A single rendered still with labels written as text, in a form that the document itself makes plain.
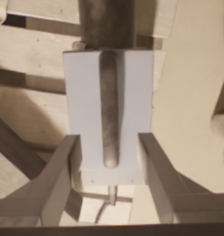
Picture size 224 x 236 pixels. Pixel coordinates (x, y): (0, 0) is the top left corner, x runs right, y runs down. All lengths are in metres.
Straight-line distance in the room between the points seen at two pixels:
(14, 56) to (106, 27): 0.27
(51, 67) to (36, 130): 0.17
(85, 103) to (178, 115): 0.42
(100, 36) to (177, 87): 0.38
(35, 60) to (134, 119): 0.29
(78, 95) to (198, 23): 0.46
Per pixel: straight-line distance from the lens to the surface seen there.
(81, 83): 0.28
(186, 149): 0.70
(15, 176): 0.49
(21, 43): 0.49
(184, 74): 0.62
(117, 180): 0.41
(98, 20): 0.30
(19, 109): 0.51
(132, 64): 0.27
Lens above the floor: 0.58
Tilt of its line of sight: 73 degrees down
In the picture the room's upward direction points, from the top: 179 degrees clockwise
